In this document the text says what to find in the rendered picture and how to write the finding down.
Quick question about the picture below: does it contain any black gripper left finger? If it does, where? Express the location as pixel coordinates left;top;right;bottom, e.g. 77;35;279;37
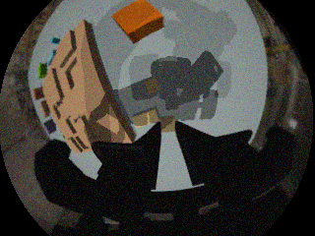
91;122;161;190

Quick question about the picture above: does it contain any purple block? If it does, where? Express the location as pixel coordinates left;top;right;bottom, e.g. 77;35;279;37
44;119;56;135

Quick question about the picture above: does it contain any tan wooden puzzle board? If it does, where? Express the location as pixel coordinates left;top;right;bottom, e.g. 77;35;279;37
42;20;137;153

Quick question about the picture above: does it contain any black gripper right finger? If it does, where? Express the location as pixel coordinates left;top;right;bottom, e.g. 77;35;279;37
174;121;252;186

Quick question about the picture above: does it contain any small teal block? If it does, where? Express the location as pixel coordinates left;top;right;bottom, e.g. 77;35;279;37
51;36;60;44

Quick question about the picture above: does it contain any green block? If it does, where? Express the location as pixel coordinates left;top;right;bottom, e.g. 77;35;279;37
37;63;47;79

